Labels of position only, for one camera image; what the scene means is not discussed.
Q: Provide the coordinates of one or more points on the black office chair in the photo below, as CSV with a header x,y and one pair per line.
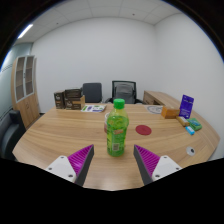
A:
x,y
92,92

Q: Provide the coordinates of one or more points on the green flat box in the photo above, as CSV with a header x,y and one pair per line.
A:
x,y
194,124

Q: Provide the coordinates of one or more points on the small tan box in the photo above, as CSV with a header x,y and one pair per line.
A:
x,y
182,121

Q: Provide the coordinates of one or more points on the wooden side desk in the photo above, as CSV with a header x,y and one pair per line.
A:
x,y
158,97

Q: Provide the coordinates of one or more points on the wooden glass-door shelf cabinet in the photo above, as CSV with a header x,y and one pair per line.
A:
x,y
25,100

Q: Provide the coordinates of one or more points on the small dark brown box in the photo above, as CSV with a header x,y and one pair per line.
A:
x,y
59,100

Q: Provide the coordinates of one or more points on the purple upright package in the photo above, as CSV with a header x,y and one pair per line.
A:
x,y
186,106

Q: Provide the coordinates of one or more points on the white and green leaflet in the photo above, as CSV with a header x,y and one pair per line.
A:
x,y
93,108

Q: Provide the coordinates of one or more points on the flat round red coaster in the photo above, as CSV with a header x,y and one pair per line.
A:
x,y
143,130

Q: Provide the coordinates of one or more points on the round grey and white pad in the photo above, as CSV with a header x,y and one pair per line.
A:
x,y
154,109

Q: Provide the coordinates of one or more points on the grey mesh-back office chair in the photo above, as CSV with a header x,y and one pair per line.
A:
x,y
124,91

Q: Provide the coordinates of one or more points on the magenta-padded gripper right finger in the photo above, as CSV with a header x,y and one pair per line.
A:
x,y
163,166

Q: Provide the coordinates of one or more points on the orange-brown box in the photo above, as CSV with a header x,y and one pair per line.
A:
x,y
170,112

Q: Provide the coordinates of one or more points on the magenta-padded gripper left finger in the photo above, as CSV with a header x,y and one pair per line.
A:
x,y
63,166

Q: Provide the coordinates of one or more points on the green drink bottle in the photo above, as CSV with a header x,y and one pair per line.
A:
x,y
117,130

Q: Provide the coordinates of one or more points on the small blue box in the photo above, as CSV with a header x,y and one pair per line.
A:
x,y
190,130

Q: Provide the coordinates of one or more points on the black armchair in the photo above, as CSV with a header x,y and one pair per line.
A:
x,y
10,133

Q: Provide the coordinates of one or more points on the brown cardboard box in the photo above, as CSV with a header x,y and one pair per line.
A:
x,y
76,104

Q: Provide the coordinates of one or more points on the black box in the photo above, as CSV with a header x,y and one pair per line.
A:
x,y
73,93

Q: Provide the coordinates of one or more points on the long ceiling light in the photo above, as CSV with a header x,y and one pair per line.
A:
x,y
25,31

